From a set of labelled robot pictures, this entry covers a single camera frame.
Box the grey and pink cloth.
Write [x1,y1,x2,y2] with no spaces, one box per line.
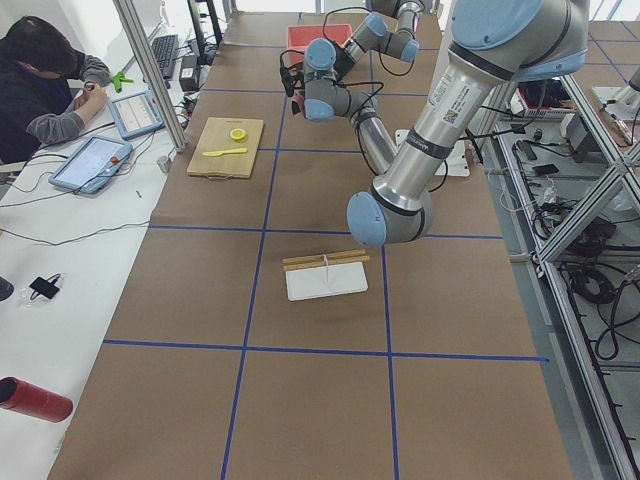
[291,92,305,115]

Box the seated person in dark vest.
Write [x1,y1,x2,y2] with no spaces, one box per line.
[1,16,111,164]

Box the aluminium frame post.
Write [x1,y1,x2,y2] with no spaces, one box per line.
[113,0,186,153]

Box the white rectangular tray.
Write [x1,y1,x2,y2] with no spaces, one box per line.
[285,262,368,301]

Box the black keyboard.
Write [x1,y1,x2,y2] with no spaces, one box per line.
[151,34,179,80]

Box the wooden chopstick near tray centre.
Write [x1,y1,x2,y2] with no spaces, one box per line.
[282,255,370,272]

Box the pink plastic bin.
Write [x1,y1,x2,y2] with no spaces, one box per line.
[286,24,352,50]

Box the blue teach pendant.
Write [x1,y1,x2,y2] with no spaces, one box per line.
[108,90,164,140]
[49,136,133,194]

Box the wooden chopstick at tray edge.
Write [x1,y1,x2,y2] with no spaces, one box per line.
[282,249,367,265]

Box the blue teach pendant far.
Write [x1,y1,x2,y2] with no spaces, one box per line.
[108,90,164,140]

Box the lemon slice toy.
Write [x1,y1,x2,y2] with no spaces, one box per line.
[229,128,247,142]

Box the bamboo cutting board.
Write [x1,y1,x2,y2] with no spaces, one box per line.
[187,117,264,179]

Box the blue teach pendant near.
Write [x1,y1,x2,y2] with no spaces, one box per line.
[49,136,133,194]

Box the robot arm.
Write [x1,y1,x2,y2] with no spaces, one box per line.
[332,0,439,80]
[280,1,589,246]

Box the yellow plastic knife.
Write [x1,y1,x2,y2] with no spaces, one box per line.
[202,147,248,157]

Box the red cylinder bottle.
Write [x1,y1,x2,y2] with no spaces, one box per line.
[1,377,73,423]

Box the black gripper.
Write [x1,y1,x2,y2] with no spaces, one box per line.
[279,62,304,97]

